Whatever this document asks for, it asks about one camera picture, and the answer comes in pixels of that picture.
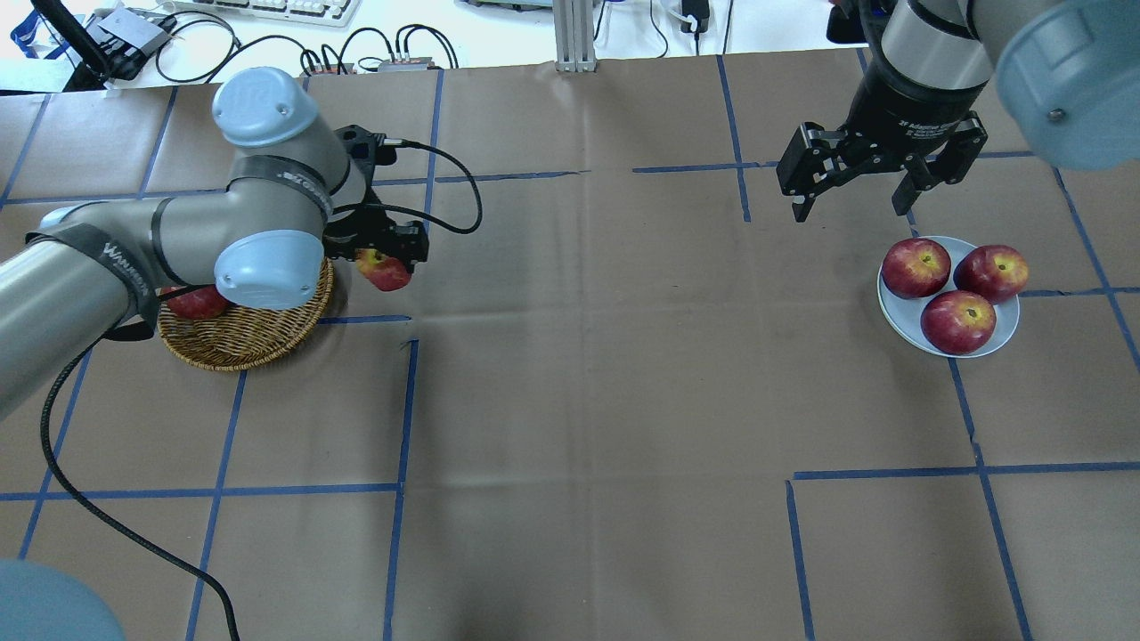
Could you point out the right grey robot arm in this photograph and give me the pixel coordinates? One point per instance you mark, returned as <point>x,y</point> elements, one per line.
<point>1067,72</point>

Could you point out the red apple lower on plate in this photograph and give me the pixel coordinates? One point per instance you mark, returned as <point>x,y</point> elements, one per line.
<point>958,322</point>

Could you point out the red yellow carried apple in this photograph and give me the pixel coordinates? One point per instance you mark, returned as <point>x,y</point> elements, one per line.
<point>386,273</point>

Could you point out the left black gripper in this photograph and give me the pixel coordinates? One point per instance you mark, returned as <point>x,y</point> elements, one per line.
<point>349,230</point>

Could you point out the red apple on plate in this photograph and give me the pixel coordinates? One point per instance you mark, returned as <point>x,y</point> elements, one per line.
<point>958,322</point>
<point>995,271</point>
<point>914,268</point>

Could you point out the woven wicker basket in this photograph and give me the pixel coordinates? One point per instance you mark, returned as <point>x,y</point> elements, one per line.
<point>241,338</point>

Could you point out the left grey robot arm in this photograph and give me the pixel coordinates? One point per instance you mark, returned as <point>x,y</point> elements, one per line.
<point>160,231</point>

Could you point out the red apple in basket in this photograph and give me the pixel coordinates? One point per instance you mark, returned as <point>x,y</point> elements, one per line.
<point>195,303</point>

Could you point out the aluminium profile post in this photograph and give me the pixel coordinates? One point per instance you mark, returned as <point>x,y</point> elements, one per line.
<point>574,40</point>

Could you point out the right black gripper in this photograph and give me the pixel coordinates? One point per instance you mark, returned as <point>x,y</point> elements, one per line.
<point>908,109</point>

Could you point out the white keyboard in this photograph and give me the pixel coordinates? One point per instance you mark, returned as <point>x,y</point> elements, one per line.
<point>317,13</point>

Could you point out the red apple upper on plate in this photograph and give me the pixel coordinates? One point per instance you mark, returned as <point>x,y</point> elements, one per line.
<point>914,268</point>

